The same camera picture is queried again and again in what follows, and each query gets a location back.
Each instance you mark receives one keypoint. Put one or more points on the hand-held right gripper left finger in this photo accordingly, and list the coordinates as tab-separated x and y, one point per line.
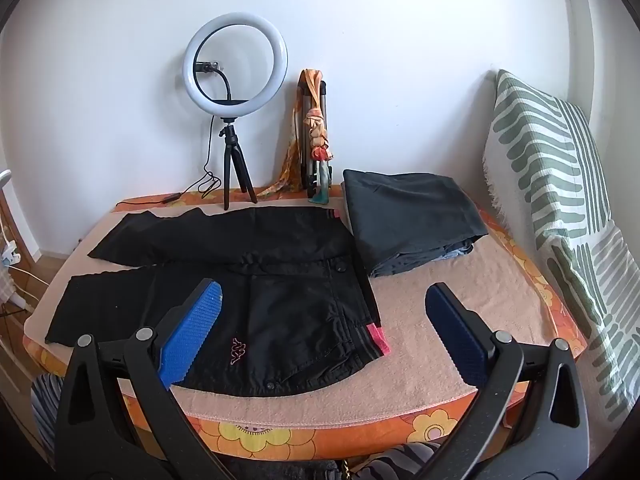
192	332

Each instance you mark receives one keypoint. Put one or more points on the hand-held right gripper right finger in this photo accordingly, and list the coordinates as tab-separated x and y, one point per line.
457	332

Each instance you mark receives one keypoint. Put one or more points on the black pants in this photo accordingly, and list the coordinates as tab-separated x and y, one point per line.
285	300

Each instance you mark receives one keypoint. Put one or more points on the peach fleece blanket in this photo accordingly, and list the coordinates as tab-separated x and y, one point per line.
425	320

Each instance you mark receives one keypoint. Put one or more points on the folded dark blue shorts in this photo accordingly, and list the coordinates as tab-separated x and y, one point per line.
410	210

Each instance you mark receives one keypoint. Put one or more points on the small black tripod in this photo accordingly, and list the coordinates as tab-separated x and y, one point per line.
229	140

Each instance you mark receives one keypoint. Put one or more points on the white power strip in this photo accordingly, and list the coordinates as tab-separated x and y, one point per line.
9	255

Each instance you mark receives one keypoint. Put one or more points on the green white striped blanket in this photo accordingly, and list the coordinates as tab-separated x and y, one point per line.
540	150

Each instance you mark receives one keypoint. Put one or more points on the teal plastic object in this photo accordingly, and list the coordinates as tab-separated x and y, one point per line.
324	180

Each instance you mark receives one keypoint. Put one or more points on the orange patterned scarf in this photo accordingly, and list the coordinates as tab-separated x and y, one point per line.
317	125

